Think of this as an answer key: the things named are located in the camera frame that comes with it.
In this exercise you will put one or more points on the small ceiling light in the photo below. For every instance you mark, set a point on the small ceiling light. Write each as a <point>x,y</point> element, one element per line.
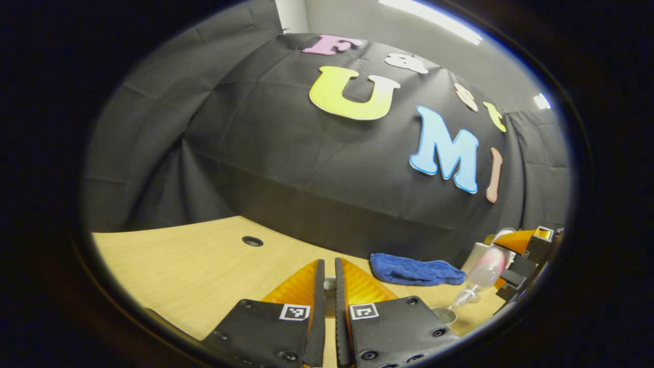
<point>542,101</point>

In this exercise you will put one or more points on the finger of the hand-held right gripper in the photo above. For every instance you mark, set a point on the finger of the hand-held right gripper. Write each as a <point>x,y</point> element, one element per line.
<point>512,280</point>
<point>531,250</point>

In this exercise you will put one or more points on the white toaster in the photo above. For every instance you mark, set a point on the white toaster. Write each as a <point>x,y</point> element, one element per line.
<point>472,258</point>

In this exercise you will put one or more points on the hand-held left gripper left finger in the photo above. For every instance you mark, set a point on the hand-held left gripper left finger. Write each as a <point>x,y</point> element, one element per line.
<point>319,306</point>

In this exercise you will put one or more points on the blue towel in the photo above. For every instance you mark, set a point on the blue towel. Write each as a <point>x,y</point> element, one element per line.
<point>414,270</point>

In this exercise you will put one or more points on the clear plastic water bottle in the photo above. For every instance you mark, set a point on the clear plastic water bottle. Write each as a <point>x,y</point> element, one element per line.
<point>485,273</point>

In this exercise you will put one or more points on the black backdrop cloth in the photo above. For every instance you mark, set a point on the black backdrop cloth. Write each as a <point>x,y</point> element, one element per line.
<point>255,153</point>

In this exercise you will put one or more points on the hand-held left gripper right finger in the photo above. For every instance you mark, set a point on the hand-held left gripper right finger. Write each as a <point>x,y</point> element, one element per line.
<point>340,317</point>

